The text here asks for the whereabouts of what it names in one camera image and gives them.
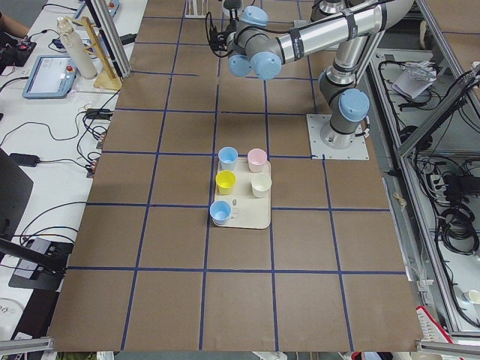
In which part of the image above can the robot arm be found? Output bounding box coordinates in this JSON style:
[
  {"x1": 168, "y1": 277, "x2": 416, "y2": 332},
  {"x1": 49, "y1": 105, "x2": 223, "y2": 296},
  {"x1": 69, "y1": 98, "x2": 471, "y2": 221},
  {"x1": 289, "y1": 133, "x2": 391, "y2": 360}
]
[{"x1": 223, "y1": 1, "x2": 413, "y2": 150}]

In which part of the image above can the yellow cup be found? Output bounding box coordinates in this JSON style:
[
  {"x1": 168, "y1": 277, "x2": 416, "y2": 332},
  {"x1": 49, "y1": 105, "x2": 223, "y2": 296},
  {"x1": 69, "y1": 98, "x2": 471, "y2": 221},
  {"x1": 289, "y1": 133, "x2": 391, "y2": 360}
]
[{"x1": 215, "y1": 170, "x2": 236, "y2": 195}]

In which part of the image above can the pale green cup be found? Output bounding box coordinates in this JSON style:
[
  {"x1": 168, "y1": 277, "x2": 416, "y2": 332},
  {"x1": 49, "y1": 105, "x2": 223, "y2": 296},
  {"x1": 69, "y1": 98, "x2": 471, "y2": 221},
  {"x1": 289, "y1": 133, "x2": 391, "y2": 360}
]
[{"x1": 250, "y1": 173, "x2": 272, "y2": 198}]

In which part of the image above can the blue cup near pink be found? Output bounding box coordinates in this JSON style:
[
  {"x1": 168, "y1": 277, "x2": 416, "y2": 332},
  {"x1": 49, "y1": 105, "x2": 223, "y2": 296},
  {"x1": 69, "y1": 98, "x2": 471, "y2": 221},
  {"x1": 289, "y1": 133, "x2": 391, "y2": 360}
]
[{"x1": 218, "y1": 146, "x2": 239, "y2": 171}]

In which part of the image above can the blue cup at tray end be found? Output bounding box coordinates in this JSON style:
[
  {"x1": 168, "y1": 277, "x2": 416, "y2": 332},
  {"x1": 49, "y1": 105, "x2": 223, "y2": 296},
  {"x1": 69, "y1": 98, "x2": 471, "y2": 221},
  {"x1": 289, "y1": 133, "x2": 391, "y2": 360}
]
[{"x1": 209, "y1": 200, "x2": 232, "y2": 225}]

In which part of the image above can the beige serving tray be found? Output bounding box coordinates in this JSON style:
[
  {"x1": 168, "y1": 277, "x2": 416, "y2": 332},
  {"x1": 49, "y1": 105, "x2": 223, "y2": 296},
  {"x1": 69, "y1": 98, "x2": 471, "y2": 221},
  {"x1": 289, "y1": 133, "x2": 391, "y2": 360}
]
[{"x1": 211, "y1": 157, "x2": 271, "y2": 230}]

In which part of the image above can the wooden mug tree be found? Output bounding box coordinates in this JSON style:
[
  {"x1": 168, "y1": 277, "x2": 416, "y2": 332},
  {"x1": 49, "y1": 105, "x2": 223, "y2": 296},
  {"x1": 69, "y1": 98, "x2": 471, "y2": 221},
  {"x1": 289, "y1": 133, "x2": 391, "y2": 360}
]
[{"x1": 79, "y1": 16, "x2": 122, "y2": 91}]

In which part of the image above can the beige water bottle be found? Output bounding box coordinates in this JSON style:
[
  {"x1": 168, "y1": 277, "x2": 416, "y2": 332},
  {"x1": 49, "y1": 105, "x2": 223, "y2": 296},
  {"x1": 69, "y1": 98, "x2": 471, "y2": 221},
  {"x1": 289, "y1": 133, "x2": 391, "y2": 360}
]
[{"x1": 57, "y1": 16, "x2": 98, "y2": 80}]

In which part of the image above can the crumpled white paper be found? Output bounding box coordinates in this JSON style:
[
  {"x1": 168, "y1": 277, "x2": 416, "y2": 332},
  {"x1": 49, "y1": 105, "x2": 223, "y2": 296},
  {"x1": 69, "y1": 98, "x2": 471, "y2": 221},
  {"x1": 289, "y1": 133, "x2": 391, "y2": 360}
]
[{"x1": 392, "y1": 60, "x2": 437, "y2": 100}]

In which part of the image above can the blue teach pendant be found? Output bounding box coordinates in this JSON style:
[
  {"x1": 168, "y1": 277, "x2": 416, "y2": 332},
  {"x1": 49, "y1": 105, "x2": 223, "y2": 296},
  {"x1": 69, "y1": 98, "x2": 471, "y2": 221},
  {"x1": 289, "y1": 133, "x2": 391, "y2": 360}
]
[{"x1": 22, "y1": 55, "x2": 77, "y2": 99}]

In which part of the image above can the black power adapter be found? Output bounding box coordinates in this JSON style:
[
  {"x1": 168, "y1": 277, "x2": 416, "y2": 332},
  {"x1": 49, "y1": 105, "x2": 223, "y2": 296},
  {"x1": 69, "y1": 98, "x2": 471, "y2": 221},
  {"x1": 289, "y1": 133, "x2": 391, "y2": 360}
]
[{"x1": 9, "y1": 153, "x2": 41, "y2": 167}]

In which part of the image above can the black monitor stand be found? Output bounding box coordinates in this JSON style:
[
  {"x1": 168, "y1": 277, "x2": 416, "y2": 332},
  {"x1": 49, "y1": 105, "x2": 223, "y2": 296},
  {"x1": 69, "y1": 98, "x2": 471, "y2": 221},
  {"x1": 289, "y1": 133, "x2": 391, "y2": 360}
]
[{"x1": 0, "y1": 148, "x2": 74, "y2": 292}]

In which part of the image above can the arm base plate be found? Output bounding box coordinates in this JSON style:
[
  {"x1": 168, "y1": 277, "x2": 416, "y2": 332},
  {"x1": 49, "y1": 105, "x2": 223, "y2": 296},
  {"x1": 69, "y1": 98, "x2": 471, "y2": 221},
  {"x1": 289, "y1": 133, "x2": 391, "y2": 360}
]
[{"x1": 306, "y1": 114, "x2": 370, "y2": 161}]

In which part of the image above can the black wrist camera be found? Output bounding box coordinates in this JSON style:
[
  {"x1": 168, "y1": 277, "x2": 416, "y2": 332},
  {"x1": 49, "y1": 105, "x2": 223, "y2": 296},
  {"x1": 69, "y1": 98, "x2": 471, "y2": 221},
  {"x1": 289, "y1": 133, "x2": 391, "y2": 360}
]
[{"x1": 208, "y1": 31, "x2": 227, "y2": 52}]

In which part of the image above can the aluminium frame post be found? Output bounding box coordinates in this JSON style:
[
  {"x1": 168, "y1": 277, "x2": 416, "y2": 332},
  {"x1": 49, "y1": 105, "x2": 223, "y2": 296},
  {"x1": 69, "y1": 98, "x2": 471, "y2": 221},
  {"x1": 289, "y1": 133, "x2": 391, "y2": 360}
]
[{"x1": 85, "y1": 0, "x2": 131, "y2": 78}]

